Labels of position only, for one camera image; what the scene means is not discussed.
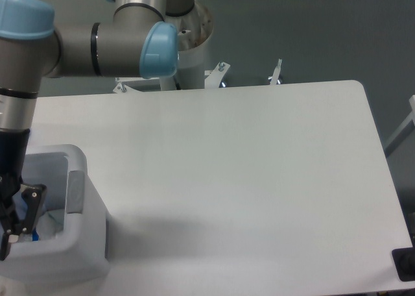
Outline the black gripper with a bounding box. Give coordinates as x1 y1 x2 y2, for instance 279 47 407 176
1 129 47 260

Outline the clear plastic bottle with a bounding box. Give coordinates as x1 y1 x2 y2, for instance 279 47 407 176
12 191 35 236

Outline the white plastic wrapper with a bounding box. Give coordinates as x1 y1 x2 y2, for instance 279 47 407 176
36 209 65 241

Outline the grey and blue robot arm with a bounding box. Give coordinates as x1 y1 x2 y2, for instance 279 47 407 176
1 0 194 259

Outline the white plastic trash can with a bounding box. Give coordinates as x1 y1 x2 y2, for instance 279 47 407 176
1 144 110 284

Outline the black clamp at table edge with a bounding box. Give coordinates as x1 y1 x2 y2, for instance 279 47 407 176
392 247 414 282

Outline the white metal base frame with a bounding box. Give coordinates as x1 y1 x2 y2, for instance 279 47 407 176
113 58 283 93

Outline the white metal frame at right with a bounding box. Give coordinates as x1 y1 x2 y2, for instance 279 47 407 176
384 95 414 158

